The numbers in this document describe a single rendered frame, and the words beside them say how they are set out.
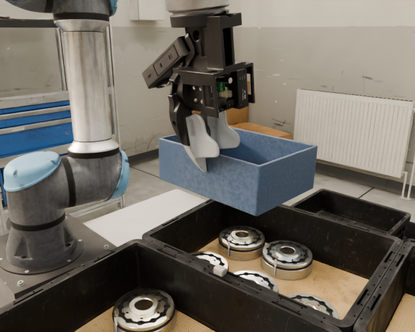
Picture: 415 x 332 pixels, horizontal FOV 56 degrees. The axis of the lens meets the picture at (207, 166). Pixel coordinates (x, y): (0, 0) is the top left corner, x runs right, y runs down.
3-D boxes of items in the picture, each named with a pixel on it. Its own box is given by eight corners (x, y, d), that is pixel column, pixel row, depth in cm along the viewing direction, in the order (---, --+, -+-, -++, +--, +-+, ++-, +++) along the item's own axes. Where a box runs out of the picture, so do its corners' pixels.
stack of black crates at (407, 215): (280, 297, 180) (286, 207, 165) (313, 269, 200) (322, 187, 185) (367, 342, 154) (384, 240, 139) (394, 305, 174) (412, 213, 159)
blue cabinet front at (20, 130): (4, 205, 232) (-13, 110, 214) (109, 174, 282) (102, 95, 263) (6, 206, 230) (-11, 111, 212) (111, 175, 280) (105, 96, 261)
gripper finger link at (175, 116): (180, 149, 52) (173, 82, 48) (172, 147, 53) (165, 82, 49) (206, 139, 55) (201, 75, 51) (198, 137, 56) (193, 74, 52)
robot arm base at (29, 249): (0, 245, 94) (-5, 208, 91) (64, 229, 103) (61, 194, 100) (14, 277, 83) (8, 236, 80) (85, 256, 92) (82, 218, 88)
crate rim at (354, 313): (138, 247, 75) (137, 236, 74) (228, 197, 97) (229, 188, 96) (346, 346, 51) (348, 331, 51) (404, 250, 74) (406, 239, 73)
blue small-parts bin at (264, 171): (158, 178, 65) (157, 138, 63) (219, 161, 75) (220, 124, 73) (256, 217, 52) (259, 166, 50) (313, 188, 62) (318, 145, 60)
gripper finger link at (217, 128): (233, 177, 54) (227, 113, 50) (203, 167, 58) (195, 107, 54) (248, 168, 56) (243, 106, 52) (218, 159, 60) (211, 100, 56)
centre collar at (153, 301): (122, 307, 65) (122, 304, 65) (146, 294, 69) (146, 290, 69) (141, 321, 62) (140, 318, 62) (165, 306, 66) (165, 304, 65)
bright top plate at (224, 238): (210, 241, 87) (210, 238, 87) (234, 223, 95) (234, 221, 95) (250, 255, 81) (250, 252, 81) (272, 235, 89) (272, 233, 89)
